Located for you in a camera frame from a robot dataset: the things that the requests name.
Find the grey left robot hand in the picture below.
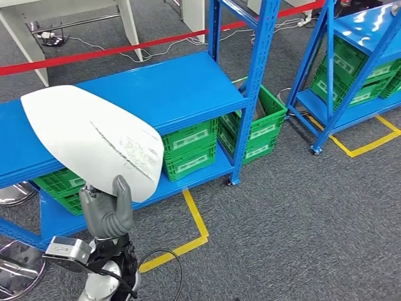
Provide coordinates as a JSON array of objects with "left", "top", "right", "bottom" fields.
[{"left": 78, "top": 174, "right": 134, "bottom": 240}]

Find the white curved plastic part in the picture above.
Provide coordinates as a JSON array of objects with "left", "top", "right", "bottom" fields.
[{"left": 20, "top": 85, "right": 164, "bottom": 204}]

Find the blue metal shelf rack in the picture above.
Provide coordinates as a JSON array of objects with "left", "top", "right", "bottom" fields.
[
  {"left": 0, "top": 0, "right": 283, "bottom": 252},
  {"left": 286, "top": 0, "right": 401, "bottom": 157}
]

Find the green plastic crate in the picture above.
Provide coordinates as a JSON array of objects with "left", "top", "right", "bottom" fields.
[
  {"left": 347, "top": 58, "right": 401, "bottom": 107},
  {"left": 309, "top": 35, "right": 370, "bottom": 112},
  {"left": 161, "top": 118, "right": 219, "bottom": 184},
  {"left": 32, "top": 167, "right": 86, "bottom": 217},
  {"left": 216, "top": 85, "right": 288, "bottom": 166}
]

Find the yellow floor tape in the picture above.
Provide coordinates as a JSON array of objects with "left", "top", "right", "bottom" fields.
[
  {"left": 305, "top": 114, "right": 401, "bottom": 159},
  {"left": 139, "top": 189, "right": 210, "bottom": 274}
]

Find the chrome round base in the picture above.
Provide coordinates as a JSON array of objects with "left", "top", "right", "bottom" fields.
[
  {"left": 0, "top": 240, "right": 47, "bottom": 301},
  {"left": 0, "top": 181, "right": 38, "bottom": 207}
]

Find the red barrier belt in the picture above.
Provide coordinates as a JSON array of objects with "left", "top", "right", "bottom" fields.
[{"left": 0, "top": 0, "right": 325, "bottom": 78}]

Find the black router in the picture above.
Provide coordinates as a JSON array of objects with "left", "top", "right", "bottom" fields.
[{"left": 41, "top": 36, "right": 68, "bottom": 46}]

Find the grey liner sheet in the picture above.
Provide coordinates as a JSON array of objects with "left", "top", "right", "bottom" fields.
[{"left": 252, "top": 97, "right": 268, "bottom": 124}]

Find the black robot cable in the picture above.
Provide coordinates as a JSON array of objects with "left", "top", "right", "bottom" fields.
[{"left": 138, "top": 248, "right": 185, "bottom": 301}]

